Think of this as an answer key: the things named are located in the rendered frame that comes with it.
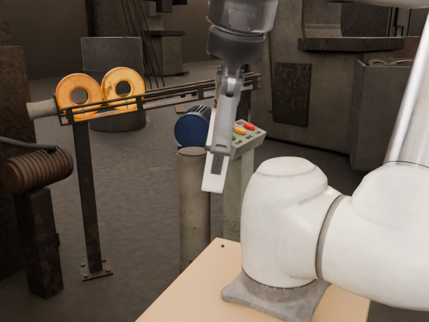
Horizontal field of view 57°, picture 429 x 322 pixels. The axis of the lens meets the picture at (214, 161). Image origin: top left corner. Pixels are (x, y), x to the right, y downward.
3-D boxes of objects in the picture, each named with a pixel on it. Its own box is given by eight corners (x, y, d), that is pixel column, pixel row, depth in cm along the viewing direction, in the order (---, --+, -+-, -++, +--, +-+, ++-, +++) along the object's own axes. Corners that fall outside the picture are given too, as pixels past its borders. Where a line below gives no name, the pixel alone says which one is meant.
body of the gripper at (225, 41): (210, 17, 55) (202, 80, 60) (208, 29, 48) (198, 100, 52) (263, 26, 56) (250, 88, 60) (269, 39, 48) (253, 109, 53)
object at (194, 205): (174, 280, 154) (170, 152, 138) (191, 265, 164) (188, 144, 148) (200, 289, 148) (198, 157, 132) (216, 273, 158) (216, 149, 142)
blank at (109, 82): (96, 69, 141) (98, 71, 138) (139, 64, 146) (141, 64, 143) (105, 112, 146) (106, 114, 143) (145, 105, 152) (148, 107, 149)
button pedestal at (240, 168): (202, 294, 146) (200, 131, 127) (232, 263, 165) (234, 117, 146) (241, 308, 138) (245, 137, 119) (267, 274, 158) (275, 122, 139)
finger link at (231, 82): (239, 71, 55) (245, 53, 49) (234, 107, 53) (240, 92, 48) (222, 69, 54) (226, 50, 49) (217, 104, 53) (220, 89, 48)
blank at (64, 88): (50, 76, 135) (51, 77, 132) (96, 70, 141) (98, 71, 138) (60, 121, 140) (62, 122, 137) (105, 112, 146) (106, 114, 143)
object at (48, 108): (30, 118, 137) (25, 101, 135) (57, 114, 140) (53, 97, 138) (30, 121, 132) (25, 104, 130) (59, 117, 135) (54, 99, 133)
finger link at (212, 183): (230, 148, 53) (230, 151, 53) (221, 191, 57) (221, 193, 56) (208, 145, 53) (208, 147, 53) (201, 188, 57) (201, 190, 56)
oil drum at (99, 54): (76, 128, 400) (66, 36, 373) (117, 117, 449) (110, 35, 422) (120, 135, 372) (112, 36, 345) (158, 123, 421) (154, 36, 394)
